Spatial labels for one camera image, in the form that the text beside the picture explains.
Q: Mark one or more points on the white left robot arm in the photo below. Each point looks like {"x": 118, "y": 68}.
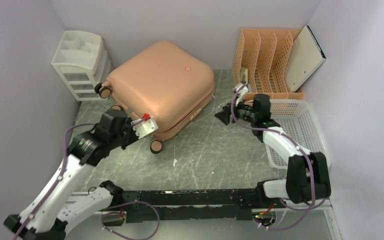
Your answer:
{"x": 115, "y": 129}

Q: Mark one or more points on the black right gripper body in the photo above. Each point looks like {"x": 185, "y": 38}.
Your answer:
{"x": 244, "y": 112}

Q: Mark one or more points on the white plastic drawer organizer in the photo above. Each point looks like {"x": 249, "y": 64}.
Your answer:
{"x": 82, "y": 62}

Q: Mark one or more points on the black suitcase wheel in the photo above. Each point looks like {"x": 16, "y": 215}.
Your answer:
{"x": 156, "y": 146}
{"x": 103, "y": 91}

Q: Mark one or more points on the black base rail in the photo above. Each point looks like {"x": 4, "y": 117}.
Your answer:
{"x": 241, "y": 204}

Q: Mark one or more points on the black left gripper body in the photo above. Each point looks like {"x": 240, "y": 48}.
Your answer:
{"x": 127, "y": 136}

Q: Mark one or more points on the white flat board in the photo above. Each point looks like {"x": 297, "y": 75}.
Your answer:
{"x": 306, "y": 56}

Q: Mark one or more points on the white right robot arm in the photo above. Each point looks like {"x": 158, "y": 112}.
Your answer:
{"x": 307, "y": 177}

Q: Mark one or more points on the white plastic mesh basket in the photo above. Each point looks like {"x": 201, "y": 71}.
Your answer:
{"x": 299, "y": 121}

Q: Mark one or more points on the pink hard-shell suitcase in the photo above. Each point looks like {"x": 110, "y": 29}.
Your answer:
{"x": 165, "y": 82}

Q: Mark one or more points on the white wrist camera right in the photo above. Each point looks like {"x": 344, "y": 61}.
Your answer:
{"x": 240, "y": 91}

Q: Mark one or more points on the orange plastic file rack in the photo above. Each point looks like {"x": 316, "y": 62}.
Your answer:
{"x": 261, "y": 61}

